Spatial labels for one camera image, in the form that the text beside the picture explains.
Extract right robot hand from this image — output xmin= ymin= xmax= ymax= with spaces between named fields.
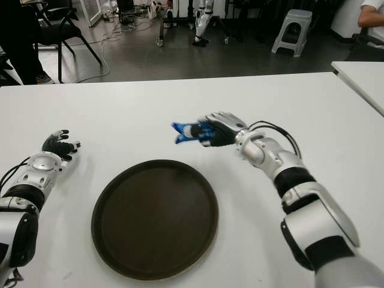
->
xmin=191 ymin=112 xmax=250 ymax=148

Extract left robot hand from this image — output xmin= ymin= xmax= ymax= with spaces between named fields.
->
xmin=41 ymin=129 xmax=82 ymax=161

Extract blue Oreo cookie packet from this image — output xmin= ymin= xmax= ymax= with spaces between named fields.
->
xmin=171 ymin=119 xmax=217 ymax=145

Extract round dark brown tray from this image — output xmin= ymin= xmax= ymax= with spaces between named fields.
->
xmin=91 ymin=159 xmax=219 ymax=281

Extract white humanoid robot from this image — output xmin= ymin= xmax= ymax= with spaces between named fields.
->
xmin=191 ymin=0 xmax=215 ymax=47

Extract standing person in black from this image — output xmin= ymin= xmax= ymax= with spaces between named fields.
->
xmin=0 ymin=0 xmax=56 ymax=86

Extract white framed panel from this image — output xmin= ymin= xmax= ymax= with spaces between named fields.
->
xmin=79 ymin=0 xmax=104 ymax=28

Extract grey plastic stool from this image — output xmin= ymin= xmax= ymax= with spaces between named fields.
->
xmin=271 ymin=8 xmax=313 ymax=58

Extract white basket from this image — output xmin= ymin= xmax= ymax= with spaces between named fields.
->
xmin=148 ymin=0 xmax=164 ymax=19

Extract white side table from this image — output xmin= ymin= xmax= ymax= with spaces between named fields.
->
xmin=331 ymin=61 xmax=384 ymax=118

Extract black padded chair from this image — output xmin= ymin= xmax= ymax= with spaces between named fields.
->
xmin=349 ymin=26 xmax=384 ymax=62

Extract seated person white shirt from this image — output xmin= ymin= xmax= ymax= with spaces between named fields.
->
xmin=358 ymin=0 xmax=384 ymax=49

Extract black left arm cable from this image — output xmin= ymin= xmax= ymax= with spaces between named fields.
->
xmin=0 ymin=157 xmax=31 ymax=187

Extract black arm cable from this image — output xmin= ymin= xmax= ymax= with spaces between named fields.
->
xmin=0 ymin=157 xmax=31 ymax=187
xmin=247 ymin=120 xmax=302 ymax=158

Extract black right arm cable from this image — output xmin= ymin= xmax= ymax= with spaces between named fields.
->
xmin=247 ymin=120 xmax=302 ymax=158

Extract white floor cable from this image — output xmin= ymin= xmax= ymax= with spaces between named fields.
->
xmin=64 ymin=17 xmax=157 ymax=83

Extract black metal frame chair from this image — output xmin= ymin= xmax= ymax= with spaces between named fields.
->
xmin=31 ymin=0 xmax=103 ymax=84

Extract black rolling metal frame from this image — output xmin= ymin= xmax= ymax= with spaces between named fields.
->
xmin=155 ymin=0 xmax=232 ymax=47

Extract tangled floor cable bundle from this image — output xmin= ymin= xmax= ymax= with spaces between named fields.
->
xmin=118 ymin=4 xmax=151 ymax=32

